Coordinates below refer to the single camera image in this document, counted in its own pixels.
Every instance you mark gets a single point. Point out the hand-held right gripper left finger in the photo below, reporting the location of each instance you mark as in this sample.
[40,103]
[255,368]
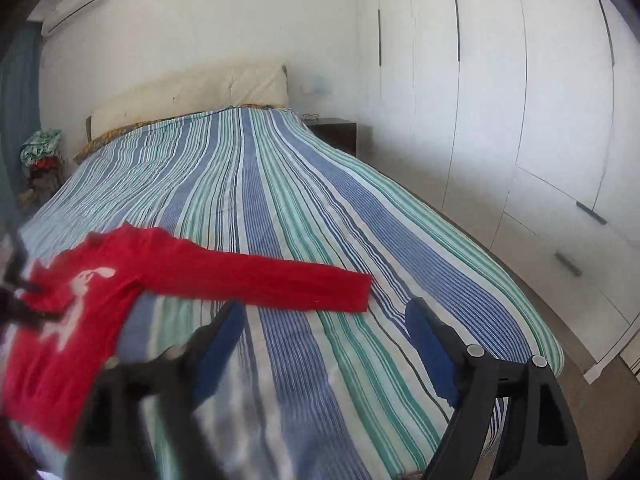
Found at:
[220,345]

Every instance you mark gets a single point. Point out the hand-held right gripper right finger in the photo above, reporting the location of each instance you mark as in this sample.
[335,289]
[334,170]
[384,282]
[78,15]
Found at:
[430,350]

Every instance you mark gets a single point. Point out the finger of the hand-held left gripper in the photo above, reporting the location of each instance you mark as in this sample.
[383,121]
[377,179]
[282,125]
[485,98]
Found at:
[17,260]
[20,310]

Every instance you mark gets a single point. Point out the red towel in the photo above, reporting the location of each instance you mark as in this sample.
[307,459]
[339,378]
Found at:
[200,270]

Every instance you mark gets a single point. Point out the pile of clothes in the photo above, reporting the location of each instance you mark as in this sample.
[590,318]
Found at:
[42,145]

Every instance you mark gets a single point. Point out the striped bedspread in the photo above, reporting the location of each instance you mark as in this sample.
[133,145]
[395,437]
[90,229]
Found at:
[300,210]

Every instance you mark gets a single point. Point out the blue curtain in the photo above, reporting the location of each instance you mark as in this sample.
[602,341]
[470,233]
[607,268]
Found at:
[20,85]

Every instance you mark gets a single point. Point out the dark wooden nightstand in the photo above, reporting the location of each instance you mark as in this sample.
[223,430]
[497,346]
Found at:
[335,132]

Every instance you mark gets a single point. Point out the white wardrobe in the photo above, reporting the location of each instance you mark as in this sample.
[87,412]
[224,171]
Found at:
[500,110]

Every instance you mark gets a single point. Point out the white air conditioner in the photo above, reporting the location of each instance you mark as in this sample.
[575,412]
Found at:
[75,5]

